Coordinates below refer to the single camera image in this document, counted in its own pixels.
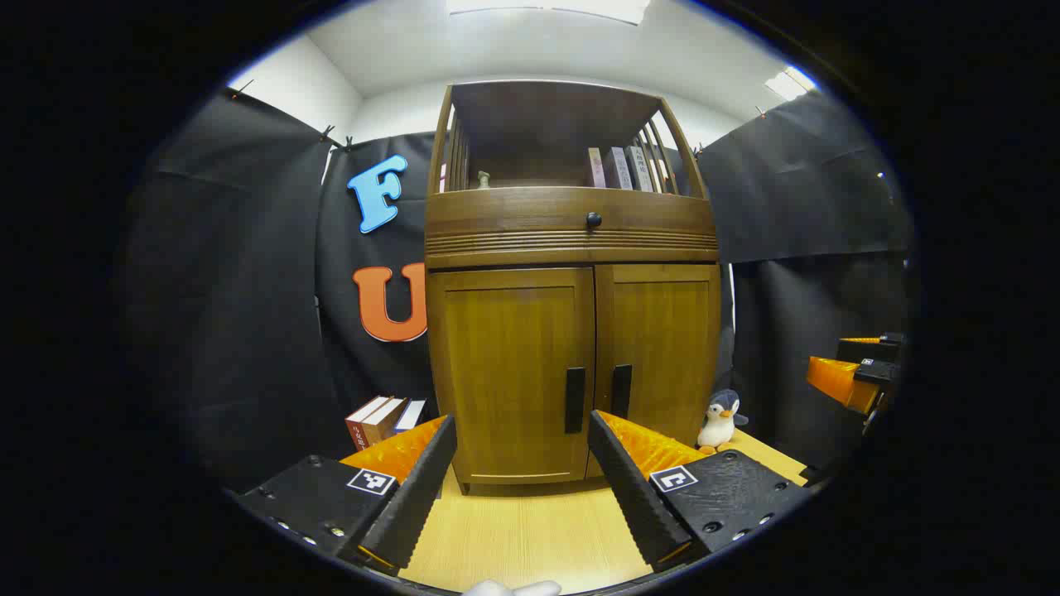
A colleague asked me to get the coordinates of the black backdrop cloth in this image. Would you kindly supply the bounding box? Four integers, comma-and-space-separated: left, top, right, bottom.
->
124, 87, 916, 489

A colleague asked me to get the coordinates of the red cover book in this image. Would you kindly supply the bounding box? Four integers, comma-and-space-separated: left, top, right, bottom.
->
345, 396, 390, 452

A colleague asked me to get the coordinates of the brown cover book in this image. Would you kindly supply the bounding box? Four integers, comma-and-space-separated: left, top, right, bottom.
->
362, 398, 408, 448

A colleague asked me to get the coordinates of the black door handle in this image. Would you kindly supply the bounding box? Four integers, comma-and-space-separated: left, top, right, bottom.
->
611, 363, 634, 419
565, 367, 587, 435

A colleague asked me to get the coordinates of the wooden cabinet door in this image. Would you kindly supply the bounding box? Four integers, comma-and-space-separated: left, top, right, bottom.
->
428, 267, 597, 488
593, 263, 723, 479

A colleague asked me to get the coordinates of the ceiling light panel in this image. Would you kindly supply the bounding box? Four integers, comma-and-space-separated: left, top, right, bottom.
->
764, 66, 817, 102
447, 0, 651, 24

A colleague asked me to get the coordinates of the wooden double-door shoe cabinet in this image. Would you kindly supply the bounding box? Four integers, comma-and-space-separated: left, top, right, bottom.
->
424, 80, 723, 496

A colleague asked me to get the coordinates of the penguin plush toy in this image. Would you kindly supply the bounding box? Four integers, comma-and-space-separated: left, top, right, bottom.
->
696, 389, 749, 455

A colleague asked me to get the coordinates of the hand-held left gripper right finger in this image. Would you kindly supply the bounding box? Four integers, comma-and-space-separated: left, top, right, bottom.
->
586, 409, 812, 572

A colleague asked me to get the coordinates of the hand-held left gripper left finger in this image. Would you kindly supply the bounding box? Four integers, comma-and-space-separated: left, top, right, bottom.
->
236, 414, 458, 572

